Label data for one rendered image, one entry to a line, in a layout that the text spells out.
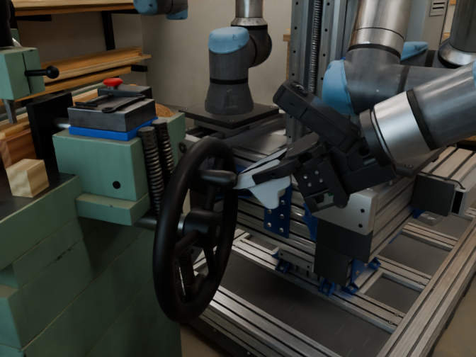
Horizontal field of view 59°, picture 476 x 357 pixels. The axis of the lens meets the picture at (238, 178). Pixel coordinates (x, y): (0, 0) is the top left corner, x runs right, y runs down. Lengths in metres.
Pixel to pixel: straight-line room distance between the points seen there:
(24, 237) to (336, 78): 0.46
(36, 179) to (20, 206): 0.04
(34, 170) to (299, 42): 0.79
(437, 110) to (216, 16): 3.79
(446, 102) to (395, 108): 0.05
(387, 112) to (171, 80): 4.15
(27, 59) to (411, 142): 0.57
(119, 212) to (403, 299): 1.13
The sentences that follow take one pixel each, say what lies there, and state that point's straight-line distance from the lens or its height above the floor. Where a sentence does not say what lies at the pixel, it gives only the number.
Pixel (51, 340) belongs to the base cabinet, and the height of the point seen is 0.68.
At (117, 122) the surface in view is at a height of 0.99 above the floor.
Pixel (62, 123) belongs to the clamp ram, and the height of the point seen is 0.96.
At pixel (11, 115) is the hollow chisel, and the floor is 0.96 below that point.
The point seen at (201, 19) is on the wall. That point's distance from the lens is 4.29.
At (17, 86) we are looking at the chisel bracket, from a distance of 0.74.
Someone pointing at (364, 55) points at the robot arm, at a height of 1.07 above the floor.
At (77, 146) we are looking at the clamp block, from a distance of 0.65.
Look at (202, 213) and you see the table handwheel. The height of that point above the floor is 0.84.
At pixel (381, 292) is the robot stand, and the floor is 0.21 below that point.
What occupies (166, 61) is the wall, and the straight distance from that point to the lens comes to 4.58.
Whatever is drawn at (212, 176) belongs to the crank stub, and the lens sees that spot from 0.56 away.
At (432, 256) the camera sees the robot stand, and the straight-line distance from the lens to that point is 1.81.
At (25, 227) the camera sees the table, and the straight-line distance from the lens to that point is 0.61.
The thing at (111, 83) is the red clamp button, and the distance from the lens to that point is 0.70.
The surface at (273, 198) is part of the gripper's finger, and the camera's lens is 0.56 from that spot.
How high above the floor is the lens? 1.16
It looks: 25 degrees down
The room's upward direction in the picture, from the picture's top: straight up
